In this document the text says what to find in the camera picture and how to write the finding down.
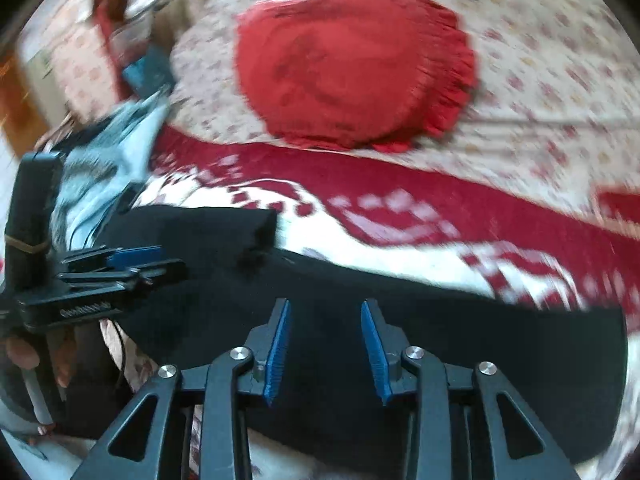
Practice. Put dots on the wooden furniture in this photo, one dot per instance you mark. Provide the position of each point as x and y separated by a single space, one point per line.
20 105

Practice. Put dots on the red and white patterned blanket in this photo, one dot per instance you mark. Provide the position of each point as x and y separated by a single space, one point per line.
410 220

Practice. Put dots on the red round fringed cushion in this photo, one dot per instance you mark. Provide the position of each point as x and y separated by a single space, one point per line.
350 65

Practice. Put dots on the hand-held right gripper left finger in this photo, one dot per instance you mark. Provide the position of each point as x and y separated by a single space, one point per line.
277 355

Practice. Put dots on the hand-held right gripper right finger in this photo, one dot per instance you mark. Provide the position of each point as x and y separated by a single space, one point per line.
375 355

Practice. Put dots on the floral bedsheet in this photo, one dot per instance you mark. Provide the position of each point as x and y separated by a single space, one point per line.
540 60

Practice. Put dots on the white stick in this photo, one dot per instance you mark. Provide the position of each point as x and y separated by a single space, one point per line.
39 395

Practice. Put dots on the person's left hand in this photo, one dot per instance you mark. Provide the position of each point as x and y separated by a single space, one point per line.
22 352

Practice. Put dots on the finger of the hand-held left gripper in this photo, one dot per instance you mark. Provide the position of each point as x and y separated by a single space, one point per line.
150 275
135 256

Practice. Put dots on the floral pillow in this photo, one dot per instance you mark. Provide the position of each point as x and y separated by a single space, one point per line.
80 65

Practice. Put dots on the black pants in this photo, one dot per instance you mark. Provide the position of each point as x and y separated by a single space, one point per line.
450 360

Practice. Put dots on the grey and light blue cloth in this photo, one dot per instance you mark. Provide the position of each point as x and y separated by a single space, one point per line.
110 160

